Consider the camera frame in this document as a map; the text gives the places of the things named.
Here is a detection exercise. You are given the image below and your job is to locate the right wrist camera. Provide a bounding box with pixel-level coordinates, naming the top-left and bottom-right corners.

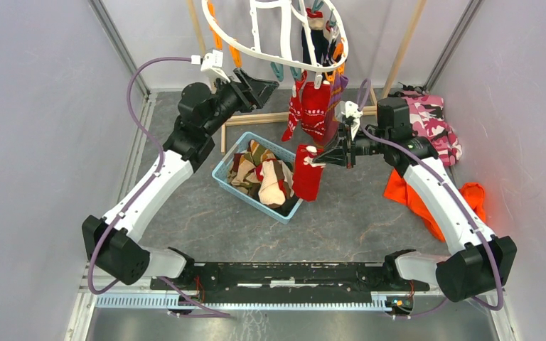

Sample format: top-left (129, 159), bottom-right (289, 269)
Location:
top-left (337, 101), bottom-right (363, 139)

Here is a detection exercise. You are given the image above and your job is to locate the beige red cuffed sock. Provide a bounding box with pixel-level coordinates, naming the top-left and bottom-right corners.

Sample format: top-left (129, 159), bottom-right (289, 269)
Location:
top-left (306, 8), bottom-right (326, 31)

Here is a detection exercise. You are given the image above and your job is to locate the red sock in basket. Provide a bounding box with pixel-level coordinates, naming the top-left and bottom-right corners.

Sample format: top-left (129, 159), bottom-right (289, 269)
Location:
top-left (292, 144), bottom-right (325, 202)

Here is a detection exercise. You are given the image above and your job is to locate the red white patterned sock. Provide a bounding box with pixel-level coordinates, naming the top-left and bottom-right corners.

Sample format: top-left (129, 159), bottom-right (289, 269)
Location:
top-left (301, 81), bottom-right (331, 142)

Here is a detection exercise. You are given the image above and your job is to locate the purple striped hanging sock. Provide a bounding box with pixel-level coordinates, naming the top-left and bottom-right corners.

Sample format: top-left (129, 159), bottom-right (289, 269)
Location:
top-left (316, 75), bottom-right (349, 146)

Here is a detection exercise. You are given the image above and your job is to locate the cream white sock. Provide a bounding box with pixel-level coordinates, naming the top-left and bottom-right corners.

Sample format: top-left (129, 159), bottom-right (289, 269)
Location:
top-left (257, 159), bottom-right (294, 208)

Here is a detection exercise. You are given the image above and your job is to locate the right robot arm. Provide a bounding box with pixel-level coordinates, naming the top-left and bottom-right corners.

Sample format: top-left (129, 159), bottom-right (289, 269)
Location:
top-left (314, 97), bottom-right (517, 310)

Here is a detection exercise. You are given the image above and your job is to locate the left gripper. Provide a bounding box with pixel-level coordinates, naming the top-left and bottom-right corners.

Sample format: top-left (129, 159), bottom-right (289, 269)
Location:
top-left (203, 67), bottom-right (279, 136)

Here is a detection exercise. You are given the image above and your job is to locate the wooden hanger stand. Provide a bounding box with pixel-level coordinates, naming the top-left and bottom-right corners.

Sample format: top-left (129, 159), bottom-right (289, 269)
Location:
top-left (186, 0), bottom-right (427, 152)

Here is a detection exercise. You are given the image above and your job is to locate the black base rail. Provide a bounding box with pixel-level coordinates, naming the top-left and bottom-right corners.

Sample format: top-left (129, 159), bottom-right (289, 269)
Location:
top-left (150, 262), bottom-right (430, 305)

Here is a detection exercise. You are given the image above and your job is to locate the pink camouflage cloth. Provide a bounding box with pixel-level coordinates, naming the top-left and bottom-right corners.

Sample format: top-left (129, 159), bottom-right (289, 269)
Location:
top-left (396, 91), bottom-right (463, 167)

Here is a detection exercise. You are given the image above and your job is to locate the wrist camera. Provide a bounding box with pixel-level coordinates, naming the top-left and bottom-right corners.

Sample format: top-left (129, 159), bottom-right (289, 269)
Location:
top-left (190, 49), bottom-right (230, 83)
top-left (337, 101), bottom-right (363, 139)

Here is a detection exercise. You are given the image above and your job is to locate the orange cloth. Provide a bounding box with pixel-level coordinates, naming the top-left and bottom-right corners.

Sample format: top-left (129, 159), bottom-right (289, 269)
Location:
top-left (383, 170), bottom-right (487, 242)

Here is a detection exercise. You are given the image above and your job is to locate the black hanging sock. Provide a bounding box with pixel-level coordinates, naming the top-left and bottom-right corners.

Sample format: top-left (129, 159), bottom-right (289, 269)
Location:
top-left (301, 27), bottom-right (336, 66)

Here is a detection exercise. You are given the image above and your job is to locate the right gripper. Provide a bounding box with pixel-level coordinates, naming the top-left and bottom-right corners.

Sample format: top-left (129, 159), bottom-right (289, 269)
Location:
top-left (314, 121), bottom-right (390, 169)

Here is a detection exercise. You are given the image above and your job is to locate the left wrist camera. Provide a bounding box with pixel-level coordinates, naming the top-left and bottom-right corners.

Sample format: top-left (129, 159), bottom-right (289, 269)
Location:
top-left (190, 49), bottom-right (230, 83)

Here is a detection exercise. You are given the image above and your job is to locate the orange clothespin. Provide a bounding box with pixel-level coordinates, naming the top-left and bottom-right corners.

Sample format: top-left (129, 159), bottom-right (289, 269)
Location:
top-left (325, 38), bottom-right (345, 85)

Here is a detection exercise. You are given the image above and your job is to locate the white clothespin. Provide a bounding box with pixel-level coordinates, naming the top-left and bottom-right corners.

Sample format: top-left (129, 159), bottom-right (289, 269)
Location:
top-left (314, 73), bottom-right (323, 90)

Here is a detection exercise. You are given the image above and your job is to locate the white round sock hanger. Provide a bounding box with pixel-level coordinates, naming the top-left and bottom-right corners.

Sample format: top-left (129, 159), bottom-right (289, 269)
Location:
top-left (209, 1), bottom-right (348, 73)

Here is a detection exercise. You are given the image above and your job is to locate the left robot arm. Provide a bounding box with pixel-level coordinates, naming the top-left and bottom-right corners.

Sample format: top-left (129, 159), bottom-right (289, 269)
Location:
top-left (81, 68), bottom-right (279, 290)

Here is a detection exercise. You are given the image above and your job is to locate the tan sock in basket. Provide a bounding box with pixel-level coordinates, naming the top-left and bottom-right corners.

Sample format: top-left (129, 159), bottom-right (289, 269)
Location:
top-left (227, 139), bottom-right (277, 196)

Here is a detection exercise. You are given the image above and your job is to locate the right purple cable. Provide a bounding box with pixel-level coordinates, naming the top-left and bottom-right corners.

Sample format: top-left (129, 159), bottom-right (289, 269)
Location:
top-left (355, 77), bottom-right (505, 320)

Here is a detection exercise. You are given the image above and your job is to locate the teal clothespin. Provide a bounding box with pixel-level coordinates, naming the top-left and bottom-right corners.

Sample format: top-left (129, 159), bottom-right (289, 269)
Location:
top-left (270, 62), bottom-right (284, 82)
top-left (290, 67), bottom-right (303, 81)

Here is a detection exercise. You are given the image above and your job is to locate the light blue laundry basket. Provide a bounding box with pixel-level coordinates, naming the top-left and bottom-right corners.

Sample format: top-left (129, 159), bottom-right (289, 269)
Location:
top-left (212, 131), bottom-right (303, 224)

